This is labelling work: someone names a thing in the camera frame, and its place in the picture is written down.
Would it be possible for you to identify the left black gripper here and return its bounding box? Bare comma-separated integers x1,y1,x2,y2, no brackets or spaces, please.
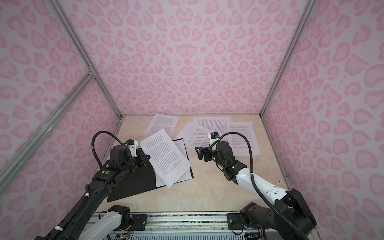
121,151,151,175

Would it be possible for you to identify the printed sheet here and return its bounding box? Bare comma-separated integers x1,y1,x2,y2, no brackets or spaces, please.
141,113,180,141
225,121,262,157
176,122,212,150
193,117,231,135
155,139,194,188
140,130,179,176

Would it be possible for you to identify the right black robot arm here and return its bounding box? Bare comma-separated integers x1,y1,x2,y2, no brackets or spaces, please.
195,141,317,240

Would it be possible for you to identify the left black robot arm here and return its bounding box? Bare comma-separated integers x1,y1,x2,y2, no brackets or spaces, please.
36,145,151,240

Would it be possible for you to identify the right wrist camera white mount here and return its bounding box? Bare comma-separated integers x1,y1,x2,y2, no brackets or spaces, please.
208,132,220,146

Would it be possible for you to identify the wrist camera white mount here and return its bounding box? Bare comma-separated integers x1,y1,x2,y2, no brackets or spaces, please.
125,139,139,158
208,132,220,146

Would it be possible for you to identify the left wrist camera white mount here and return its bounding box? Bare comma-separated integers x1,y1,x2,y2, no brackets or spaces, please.
125,139,139,158

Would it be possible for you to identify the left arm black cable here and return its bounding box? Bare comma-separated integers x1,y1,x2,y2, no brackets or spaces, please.
91,130,124,170

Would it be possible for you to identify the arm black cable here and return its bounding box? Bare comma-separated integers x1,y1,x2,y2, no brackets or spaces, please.
91,130,124,170
218,131,310,240

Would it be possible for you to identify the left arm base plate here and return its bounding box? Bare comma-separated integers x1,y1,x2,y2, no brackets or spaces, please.
118,214,148,232

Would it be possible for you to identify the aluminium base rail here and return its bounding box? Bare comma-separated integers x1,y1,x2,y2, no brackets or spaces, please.
56,210,319,240

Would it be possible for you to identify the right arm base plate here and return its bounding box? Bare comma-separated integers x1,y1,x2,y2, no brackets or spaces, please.
226,213,247,231

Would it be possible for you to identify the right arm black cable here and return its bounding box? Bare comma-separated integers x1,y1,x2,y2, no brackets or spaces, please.
218,131,310,240

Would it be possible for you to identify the aluminium frame diagonal bar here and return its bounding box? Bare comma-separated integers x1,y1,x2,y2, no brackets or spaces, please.
1,71,95,193

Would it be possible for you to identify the aluminium frame left post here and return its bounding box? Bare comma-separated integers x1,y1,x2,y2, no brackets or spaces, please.
47,0,123,120

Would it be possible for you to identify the aluminium frame post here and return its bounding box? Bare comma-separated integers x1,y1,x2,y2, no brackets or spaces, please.
47,0,123,120
260,0,319,120

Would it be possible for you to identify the aluminium frame right post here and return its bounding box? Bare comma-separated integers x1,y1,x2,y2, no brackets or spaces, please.
260,0,319,120

